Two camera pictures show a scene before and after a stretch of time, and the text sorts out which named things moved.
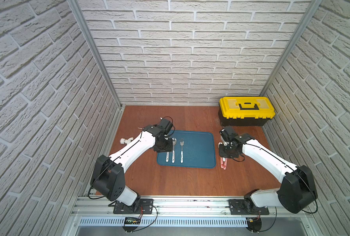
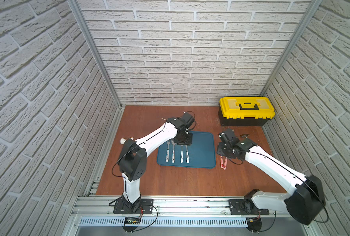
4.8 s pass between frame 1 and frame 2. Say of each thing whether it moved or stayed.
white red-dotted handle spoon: stayed
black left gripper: moved
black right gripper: stayed
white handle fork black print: stayed
